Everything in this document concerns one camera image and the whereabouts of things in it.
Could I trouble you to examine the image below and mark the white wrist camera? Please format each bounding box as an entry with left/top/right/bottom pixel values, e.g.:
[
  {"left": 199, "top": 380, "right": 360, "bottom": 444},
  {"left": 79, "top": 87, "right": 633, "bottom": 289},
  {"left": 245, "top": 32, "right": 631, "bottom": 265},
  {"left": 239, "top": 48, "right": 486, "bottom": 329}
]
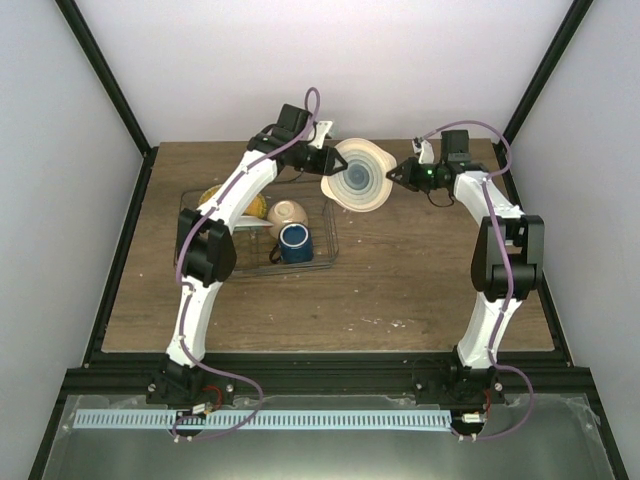
[
  {"left": 412, "top": 137, "right": 435, "bottom": 164},
  {"left": 307, "top": 120, "right": 334, "bottom": 149}
]

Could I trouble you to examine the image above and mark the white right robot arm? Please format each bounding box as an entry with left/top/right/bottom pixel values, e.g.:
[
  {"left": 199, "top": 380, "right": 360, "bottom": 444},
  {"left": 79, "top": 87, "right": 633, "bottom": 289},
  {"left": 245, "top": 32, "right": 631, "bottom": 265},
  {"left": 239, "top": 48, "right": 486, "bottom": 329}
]
[{"left": 386, "top": 130, "right": 545, "bottom": 403}]

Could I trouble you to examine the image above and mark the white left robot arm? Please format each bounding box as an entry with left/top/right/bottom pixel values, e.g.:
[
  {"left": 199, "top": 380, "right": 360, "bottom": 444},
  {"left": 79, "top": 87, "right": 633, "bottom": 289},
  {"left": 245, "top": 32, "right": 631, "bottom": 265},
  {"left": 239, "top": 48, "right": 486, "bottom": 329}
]
[{"left": 166, "top": 104, "right": 347, "bottom": 368}]

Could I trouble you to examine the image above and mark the red and teal plate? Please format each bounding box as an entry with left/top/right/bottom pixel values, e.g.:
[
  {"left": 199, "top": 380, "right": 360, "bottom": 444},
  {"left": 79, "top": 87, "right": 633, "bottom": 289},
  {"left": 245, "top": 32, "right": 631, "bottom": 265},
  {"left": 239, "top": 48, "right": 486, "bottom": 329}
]
[{"left": 234, "top": 215, "right": 274, "bottom": 231}]

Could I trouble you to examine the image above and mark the black aluminium frame rail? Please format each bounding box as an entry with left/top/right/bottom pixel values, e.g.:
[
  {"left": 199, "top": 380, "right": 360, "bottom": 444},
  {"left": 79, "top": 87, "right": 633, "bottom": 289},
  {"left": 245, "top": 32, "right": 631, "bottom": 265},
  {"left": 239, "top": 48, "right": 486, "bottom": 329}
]
[{"left": 62, "top": 352, "right": 595, "bottom": 395}]

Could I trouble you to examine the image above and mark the translucent plastic lid plate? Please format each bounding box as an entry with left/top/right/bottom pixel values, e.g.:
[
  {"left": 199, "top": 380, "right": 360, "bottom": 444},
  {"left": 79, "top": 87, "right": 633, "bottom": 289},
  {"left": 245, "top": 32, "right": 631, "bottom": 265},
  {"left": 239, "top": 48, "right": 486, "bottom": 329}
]
[{"left": 321, "top": 138, "right": 397, "bottom": 213}]

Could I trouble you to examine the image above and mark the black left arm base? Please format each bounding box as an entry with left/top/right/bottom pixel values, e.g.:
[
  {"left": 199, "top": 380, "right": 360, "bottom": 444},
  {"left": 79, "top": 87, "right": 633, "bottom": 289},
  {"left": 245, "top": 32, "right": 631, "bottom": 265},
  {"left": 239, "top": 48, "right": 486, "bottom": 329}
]
[{"left": 146, "top": 355, "right": 236, "bottom": 407}]

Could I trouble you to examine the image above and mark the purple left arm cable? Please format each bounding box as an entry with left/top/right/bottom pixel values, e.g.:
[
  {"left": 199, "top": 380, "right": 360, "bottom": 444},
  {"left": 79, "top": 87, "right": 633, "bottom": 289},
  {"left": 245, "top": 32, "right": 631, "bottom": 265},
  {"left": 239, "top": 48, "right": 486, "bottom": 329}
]
[{"left": 171, "top": 88, "right": 264, "bottom": 444}]

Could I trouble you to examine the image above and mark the black wire dish rack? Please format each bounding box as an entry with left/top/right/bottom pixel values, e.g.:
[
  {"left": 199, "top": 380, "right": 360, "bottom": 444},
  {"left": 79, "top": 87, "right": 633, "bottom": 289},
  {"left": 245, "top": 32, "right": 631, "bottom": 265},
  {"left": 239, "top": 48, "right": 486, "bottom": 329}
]
[{"left": 173, "top": 187, "right": 340, "bottom": 279}]

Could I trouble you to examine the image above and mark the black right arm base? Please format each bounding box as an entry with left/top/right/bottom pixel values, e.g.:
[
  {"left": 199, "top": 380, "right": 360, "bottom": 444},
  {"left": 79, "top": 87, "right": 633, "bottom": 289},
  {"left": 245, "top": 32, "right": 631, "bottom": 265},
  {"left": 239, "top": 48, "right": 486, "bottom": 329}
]
[{"left": 411, "top": 358, "right": 497, "bottom": 406}]

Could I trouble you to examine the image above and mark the dark blue ceramic mug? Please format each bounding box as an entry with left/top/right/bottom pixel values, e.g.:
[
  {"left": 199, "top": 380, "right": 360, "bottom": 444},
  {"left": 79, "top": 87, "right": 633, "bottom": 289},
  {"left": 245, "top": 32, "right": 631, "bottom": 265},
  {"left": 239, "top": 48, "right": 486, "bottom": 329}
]
[{"left": 269, "top": 223, "right": 314, "bottom": 264}]

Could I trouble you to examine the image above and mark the yellow woven pattern plate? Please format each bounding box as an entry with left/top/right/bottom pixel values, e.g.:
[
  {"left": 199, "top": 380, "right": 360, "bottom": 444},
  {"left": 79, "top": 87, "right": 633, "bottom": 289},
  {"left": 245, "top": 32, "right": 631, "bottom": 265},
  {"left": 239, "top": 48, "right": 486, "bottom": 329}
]
[{"left": 198, "top": 184, "right": 268, "bottom": 219}]

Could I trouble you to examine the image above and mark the beige ceramic bowl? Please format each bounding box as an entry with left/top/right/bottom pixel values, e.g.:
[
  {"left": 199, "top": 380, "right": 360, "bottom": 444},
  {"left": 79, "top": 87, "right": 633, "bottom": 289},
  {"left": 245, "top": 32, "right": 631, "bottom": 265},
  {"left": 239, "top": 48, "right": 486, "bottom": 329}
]
[{"left": 267, "top": 199, "right": 309, "bottom": 240}]

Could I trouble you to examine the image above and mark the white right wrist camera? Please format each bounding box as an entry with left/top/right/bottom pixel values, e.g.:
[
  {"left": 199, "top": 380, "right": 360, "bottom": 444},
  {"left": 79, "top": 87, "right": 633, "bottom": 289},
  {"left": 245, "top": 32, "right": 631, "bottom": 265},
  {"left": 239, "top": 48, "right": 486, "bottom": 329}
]
[{"left": 412, "top": 137, "right": 435, "bottom": 164}]

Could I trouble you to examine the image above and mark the light blue slotted cable duct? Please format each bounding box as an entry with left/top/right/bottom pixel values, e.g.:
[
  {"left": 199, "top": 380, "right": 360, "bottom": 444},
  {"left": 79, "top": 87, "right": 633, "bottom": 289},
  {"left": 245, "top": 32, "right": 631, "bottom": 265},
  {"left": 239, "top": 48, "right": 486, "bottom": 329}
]
[{"left": 73, "top": 409, "right": 452, "bottom": 432}]

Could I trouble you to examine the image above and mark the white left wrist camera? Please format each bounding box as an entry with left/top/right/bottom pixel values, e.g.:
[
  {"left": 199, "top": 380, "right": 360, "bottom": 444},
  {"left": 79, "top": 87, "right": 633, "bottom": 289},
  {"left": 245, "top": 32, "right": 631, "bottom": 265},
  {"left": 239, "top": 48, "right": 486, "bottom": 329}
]
[{"left": 307, "top": 120, "right": 334, "bottom": 149}]

